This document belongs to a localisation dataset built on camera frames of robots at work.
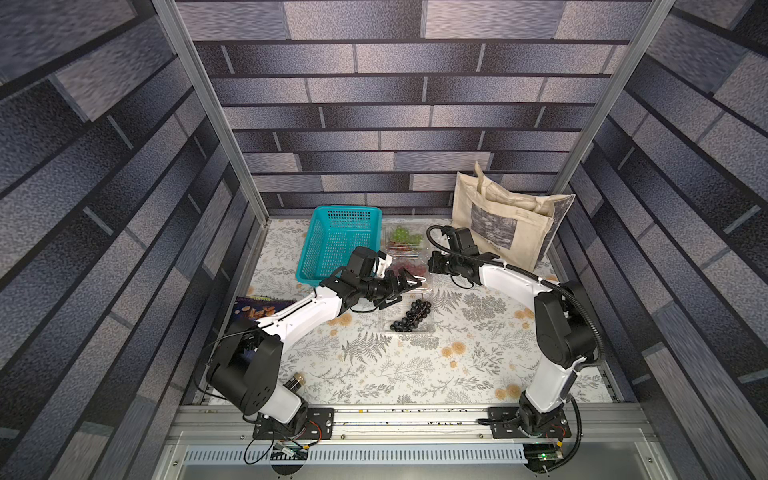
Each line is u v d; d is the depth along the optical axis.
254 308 0.90
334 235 1.14
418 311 0.88
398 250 1.04
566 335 0.48
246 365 0.43
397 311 0.95
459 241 0.74
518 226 0.92
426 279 0.94
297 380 0.78
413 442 0.74
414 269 1.01
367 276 0.70
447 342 0.88
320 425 0.74
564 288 0.51
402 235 1.07
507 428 0.73
